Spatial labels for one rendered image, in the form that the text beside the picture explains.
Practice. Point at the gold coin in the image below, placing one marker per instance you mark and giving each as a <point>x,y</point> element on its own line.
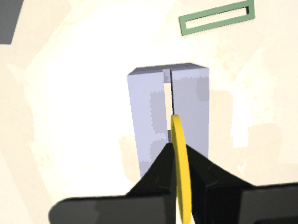
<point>182,170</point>

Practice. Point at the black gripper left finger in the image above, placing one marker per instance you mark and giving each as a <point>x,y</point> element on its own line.
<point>152,200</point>

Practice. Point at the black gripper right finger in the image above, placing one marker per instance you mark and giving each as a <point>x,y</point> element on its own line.
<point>219,197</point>

